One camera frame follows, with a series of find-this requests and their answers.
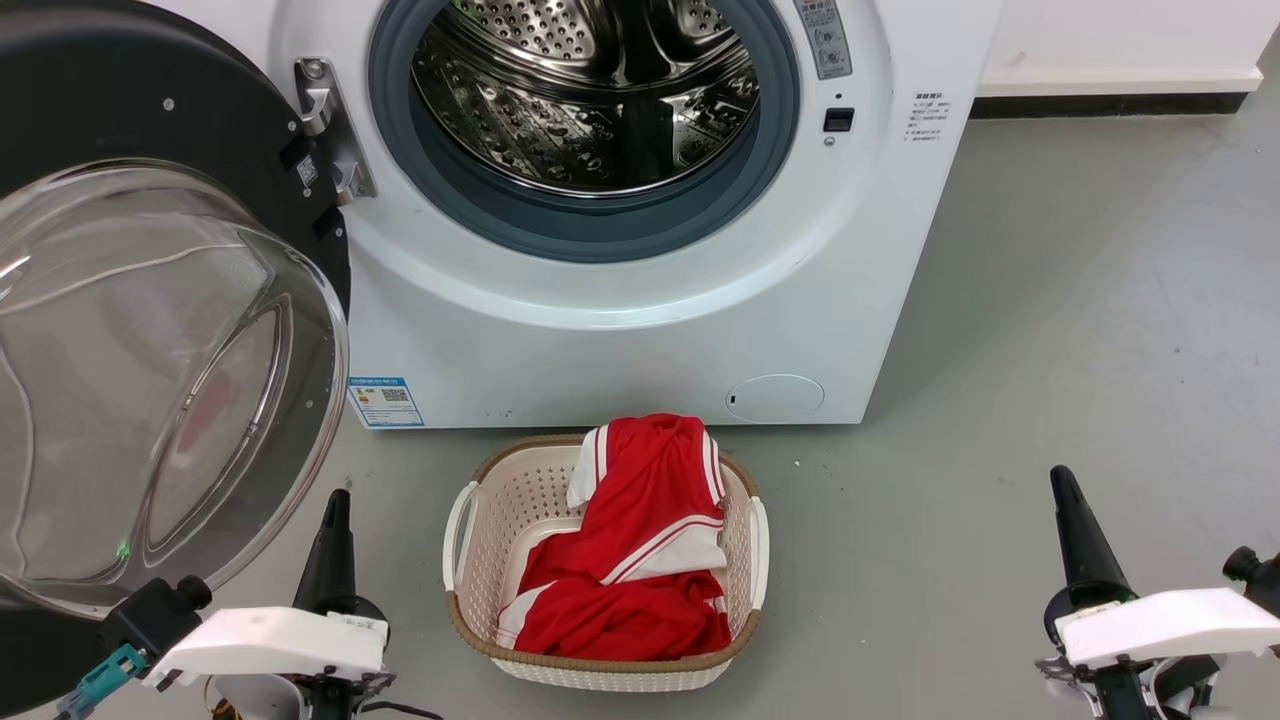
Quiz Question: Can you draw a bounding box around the beige perforated laundry basket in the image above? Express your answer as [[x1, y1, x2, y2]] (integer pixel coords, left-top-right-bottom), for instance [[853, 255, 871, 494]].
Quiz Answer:
[[442, 432, 771, 694]]

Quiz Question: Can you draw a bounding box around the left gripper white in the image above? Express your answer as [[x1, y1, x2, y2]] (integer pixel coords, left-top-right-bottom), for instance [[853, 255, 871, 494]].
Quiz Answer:
[[143, 488, 392, 693]]

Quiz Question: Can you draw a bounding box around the round white filter cover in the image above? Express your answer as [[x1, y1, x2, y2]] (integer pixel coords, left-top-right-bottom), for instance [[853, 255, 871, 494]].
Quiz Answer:
[[725, 373, 827, 423]]

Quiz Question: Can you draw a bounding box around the black round glass washer door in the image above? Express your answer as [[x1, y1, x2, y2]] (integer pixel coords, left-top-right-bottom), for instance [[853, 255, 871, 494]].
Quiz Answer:
[[0, 0, 354, 693]]

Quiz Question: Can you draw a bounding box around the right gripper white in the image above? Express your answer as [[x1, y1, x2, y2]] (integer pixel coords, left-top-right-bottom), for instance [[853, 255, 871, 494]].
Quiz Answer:
[[1044, 464, 1280, 673]]

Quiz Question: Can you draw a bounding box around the blue energy label sticker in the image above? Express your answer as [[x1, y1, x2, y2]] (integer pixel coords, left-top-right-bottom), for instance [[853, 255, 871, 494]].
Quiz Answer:
[[346, 375, 426, 430]]

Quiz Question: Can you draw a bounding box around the white front-load washing machine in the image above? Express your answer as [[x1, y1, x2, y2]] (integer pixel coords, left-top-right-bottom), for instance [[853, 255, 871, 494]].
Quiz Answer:
[[150, 0, 1005, 430]]

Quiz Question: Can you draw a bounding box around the grey instruction label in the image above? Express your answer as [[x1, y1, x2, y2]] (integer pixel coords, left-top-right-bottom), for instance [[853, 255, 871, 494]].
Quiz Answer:
[[794, 0, 855, 82]]

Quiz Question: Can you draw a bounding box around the red and white garment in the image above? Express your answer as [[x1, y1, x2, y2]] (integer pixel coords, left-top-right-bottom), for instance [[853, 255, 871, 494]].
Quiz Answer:
[[495, 412, 734, 662]]

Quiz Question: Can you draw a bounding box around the small printed text label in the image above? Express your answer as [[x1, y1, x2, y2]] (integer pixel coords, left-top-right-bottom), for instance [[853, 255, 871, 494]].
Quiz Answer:
[[907, 91, 954, 144]]

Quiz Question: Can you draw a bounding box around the teal cable connector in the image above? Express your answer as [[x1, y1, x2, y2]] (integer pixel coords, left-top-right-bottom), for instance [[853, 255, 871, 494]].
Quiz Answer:
[[54, 642, 149, 720]]

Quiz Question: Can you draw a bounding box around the metal door hinge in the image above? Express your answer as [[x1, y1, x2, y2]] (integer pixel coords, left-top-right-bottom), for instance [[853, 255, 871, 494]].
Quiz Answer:
[[293, 56, 379, 206]]

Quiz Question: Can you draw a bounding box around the steel perforated washer drum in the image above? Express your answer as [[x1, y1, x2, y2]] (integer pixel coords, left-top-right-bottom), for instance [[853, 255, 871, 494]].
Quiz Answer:
[[411, 0, 762, 198]]

